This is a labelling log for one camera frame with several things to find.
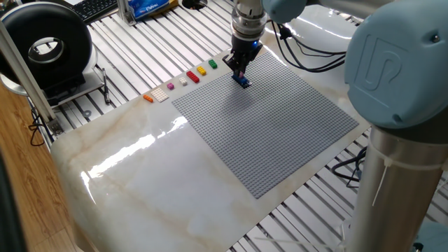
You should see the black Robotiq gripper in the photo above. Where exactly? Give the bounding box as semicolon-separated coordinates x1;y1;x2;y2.
222;34;264;76

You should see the blue Lego brick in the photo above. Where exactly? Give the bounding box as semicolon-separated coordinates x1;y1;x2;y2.
232;74;251;88

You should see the grey Lego baseplate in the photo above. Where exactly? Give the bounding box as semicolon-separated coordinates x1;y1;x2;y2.
170;50;360;200

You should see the large white Lego plate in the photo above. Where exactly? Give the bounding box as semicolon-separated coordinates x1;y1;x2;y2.
150;87;170;104

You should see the black round object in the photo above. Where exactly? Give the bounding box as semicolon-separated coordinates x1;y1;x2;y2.
181;0;209;11

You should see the blue tissue pack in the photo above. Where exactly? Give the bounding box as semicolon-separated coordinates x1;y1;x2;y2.
127;0;179;20

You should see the white marble slab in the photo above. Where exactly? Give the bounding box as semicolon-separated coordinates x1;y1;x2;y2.
50;10;372;252

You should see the black keyboard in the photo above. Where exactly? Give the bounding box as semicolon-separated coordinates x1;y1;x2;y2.
68;0;120;24

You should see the white zip tie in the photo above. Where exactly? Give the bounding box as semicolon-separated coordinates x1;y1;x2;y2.
367;141;445;207

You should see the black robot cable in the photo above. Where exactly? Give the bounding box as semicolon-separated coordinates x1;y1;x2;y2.
271;19;347;74

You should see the short aluminium post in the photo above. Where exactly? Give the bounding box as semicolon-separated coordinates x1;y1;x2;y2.
117;0;137;27

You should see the black handled tool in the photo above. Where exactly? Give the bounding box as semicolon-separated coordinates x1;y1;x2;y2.
101;67;111;105

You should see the black floor cable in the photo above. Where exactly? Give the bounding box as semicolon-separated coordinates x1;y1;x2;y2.
27;104;47;148

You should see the aluminium frame beam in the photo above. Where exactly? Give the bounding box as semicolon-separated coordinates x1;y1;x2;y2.
0;20;64;137

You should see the black ring shaped device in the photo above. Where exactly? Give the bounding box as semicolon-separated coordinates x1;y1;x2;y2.
0;1;106;106

